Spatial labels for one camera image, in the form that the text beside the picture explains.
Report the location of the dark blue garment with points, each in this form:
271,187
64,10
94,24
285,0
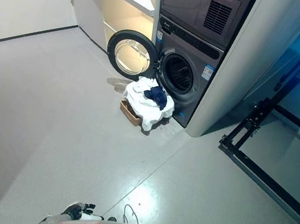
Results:
156,95

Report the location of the white clothes pile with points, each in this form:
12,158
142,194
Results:
149,114

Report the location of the brown wicker laundry basket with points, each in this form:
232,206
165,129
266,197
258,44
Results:
130,115

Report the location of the grey front-load washing machine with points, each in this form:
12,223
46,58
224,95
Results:
186,47

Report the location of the round glass washing machine door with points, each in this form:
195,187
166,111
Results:
113,43

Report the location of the energy label sticker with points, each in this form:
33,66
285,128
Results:
207,72

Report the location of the small blue washer sticker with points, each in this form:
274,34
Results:
159,37

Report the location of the grey dryer with vent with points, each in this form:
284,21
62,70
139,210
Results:
186,6

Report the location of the white shelf cabinet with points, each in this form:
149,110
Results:
91,13

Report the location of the black metal gantry frame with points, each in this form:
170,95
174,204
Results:
251,122

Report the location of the white appliance enclosure panel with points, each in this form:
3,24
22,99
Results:
242,60

